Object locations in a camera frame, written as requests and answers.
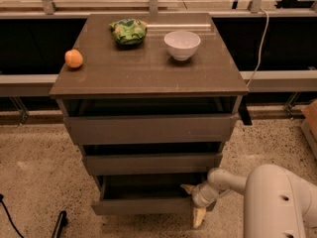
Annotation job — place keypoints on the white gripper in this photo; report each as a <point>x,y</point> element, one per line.
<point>200,195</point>

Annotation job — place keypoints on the grey bottom drawer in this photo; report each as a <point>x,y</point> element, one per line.
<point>146,194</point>

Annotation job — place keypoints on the grey drawer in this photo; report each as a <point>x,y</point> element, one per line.
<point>146,194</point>
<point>150,129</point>
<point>151,164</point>

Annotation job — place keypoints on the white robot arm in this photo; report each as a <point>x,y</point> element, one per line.
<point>277,202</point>

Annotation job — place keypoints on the grey middle drawer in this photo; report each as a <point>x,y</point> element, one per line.
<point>151,164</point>

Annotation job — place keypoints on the grey top drawer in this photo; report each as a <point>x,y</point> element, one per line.
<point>150,129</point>

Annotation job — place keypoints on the grey drawer cabinet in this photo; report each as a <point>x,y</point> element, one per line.
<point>147,81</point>

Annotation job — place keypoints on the black object on floor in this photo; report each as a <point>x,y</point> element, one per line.
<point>60,224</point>

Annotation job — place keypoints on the cardboard box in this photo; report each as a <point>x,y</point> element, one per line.
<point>309,126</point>

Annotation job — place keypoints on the white ceramic bowl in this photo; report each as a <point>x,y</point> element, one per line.
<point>182,45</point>

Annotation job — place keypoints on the green chip bag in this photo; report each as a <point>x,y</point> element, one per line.
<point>128,31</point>

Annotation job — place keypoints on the orange fruit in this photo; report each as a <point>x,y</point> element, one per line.
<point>73,58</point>

